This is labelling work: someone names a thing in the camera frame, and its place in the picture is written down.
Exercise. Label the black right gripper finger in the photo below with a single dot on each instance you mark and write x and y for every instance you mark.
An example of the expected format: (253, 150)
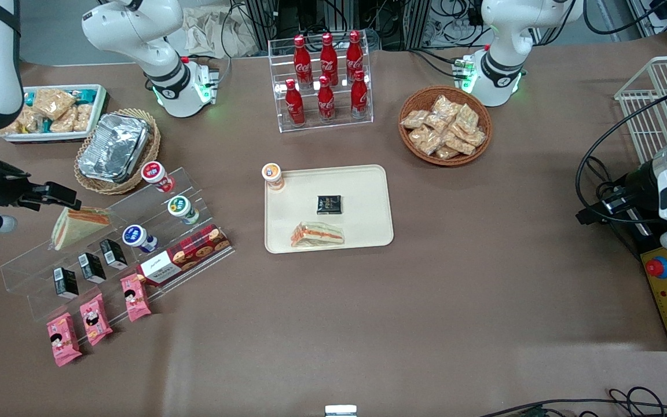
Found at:
(30, 202)
(61, 193)

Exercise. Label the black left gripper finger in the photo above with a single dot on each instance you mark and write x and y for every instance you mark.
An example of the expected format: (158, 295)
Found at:
(603, 211)
(611, 194)

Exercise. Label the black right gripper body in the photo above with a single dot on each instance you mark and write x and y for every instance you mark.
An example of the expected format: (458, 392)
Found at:
(4, 186)

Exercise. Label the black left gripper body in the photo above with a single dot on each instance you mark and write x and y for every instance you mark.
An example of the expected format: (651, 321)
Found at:
(636, 184)

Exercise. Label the triangle sandwich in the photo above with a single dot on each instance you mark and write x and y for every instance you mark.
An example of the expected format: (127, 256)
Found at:
(317, 234)
(79, 227)

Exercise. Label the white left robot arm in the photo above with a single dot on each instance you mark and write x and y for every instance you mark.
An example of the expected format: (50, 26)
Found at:
(501, 63)

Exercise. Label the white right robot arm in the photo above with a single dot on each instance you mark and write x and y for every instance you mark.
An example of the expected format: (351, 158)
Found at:
(154, 52)

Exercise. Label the beige plastic tray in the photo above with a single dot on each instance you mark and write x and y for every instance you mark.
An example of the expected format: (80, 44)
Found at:
(362, 197)

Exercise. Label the clear wrapped rice cracker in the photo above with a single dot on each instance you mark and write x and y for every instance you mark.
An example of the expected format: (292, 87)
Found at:
(32, 120)
(52, 103)
(62, 123)
(83, 117)

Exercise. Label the silver foil container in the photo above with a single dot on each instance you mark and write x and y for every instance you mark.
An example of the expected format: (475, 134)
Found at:
(113, 147)

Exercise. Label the small black carton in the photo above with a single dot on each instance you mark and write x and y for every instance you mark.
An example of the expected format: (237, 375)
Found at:
(91, 268)
(114, 253)
(66, 282)

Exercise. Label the blue lid yogurt cup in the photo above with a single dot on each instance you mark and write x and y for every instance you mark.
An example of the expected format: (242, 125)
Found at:
(135, 235)

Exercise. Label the teal snack packet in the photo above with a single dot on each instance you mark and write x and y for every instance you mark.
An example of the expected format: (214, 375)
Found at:
(29, 98)
(86, 95)

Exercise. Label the red lid yogurt cup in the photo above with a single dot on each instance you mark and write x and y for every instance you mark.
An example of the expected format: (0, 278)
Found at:
(154, 172)

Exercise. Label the white rectangular bin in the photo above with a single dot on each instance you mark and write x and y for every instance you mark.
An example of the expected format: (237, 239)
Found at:
(99, 101)

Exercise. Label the oval wicker basket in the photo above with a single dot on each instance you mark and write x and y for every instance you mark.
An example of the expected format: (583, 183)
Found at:
(151, 150)

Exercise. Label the green lid yogurt cup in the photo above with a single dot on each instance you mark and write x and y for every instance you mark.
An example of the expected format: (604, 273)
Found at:
(180, 207)

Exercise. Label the pink snack packet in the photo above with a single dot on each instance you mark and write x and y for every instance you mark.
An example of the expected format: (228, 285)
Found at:
(136, 297)
(63, 340)
(95, 319)

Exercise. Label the clear acrylic step stand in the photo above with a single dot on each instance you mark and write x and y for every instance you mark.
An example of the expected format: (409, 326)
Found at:
(194, 197)

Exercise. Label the red tartan cookie box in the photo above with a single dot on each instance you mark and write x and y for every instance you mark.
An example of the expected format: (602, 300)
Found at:
(191, 252)

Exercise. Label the brown wrapped snack bag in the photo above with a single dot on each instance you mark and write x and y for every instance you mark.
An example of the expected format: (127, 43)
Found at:
(460, 143)
(446, 107)
(419, 135)
(468, 119)
(432, 145)
(476, 138)
(447, 153)
(436, 123)
(414, 119)

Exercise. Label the orange lid yogurt cup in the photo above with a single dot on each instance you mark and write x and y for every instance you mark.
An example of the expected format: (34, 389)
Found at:
(272, 174)

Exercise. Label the crumpled beige cloth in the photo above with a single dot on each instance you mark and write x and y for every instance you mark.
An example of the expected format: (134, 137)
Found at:
(212, 32)

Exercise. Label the round wicker basket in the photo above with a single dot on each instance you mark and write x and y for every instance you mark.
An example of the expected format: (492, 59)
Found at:
(411, 98)

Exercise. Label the red cola bottle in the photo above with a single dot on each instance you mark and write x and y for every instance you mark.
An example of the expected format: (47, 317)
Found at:
(294, 107)
(359, 97)
(355, 57)
(329, 61)
(326, 103)
(302, 66)

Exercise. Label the small black flat box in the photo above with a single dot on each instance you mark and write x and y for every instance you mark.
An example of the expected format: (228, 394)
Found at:
(329, 205)

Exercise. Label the clear acrylic bottle rack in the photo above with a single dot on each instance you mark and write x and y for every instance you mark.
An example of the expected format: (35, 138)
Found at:
(339, 124)

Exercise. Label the small white device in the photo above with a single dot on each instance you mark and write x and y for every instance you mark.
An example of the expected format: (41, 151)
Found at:
(340, 411)

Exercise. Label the aluminium frame rack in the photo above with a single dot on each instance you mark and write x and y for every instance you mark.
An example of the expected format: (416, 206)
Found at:
(385, 23)

